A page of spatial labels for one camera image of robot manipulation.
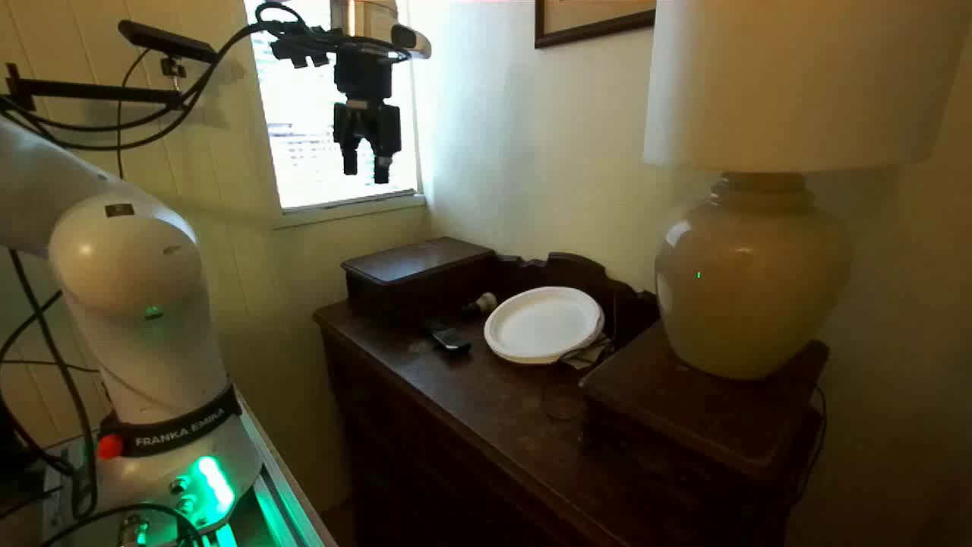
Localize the black bar camera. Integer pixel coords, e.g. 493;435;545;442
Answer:
114;15;223;67

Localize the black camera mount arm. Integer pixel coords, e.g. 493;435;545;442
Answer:
0;62;191;115

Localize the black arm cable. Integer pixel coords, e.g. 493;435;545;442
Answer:
0;0;306;157

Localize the green lit robot base mount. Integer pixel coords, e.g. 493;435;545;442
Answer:
36;399;341;547

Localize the dark wooden lidded box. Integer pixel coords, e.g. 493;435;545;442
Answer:
341;235;497;328

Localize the dark framed picture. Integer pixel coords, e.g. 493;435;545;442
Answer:
530;0;660;52

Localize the white lamp shade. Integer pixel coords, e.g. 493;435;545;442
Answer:
642;0;972;177

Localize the bright window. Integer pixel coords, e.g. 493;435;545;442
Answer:
239;0;426;218

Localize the black base cable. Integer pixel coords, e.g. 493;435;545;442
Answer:
0;247;102;526

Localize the dark wooden dresser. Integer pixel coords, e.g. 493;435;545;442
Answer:
312;249;814;547

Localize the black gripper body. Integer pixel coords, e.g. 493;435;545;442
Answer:
332;42;405;157

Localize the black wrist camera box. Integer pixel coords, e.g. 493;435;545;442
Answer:
267;21;341;69

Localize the dark patterned flat object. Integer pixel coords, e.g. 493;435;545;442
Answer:
560;334;618;374

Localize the dark wooden lamp stand box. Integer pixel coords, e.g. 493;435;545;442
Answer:
578;323;831;486

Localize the black remote control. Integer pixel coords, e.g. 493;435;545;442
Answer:
421;320;473;359

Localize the white paper plate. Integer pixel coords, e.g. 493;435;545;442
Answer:
480;284;607;369

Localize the beige ceramic lamp base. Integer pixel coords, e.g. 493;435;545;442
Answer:
654;171;858;384

